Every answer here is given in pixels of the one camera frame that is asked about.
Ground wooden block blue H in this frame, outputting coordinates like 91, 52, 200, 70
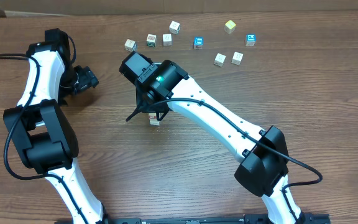
231, 52, 244, 65

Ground cardboard backdrop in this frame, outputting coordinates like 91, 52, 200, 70
0, 0, 358, 17

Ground yellow top wooden block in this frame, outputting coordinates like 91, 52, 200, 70
224, 20, 236, 34

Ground wooden block yellow side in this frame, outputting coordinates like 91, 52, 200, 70
214, 53, 226, 67

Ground blue top wooden block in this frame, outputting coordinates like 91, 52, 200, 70
193, 37, 204, 49

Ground wooden block green letter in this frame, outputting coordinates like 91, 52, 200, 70
146, 34, 157, 47

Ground blue top block right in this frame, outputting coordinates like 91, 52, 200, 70
246, 34, 256, 47

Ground plain wooden block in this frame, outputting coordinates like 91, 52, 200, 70
162, 34, 172, 47

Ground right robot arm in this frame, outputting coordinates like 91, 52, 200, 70
119, 52, 305, 223

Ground wooden block number two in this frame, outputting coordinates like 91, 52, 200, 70
150, 121, 160, 126

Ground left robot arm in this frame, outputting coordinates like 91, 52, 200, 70
0, 28, 108, 223

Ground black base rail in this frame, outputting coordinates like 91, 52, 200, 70
54, 213, 331, 224

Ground wooden block blue side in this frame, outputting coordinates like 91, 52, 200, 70
124, 39, 137, 52

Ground wooden block red three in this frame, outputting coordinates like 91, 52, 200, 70
149, 113, 157, 122

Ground wooden block far top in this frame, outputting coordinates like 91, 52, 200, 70
169, 21, 180, 35

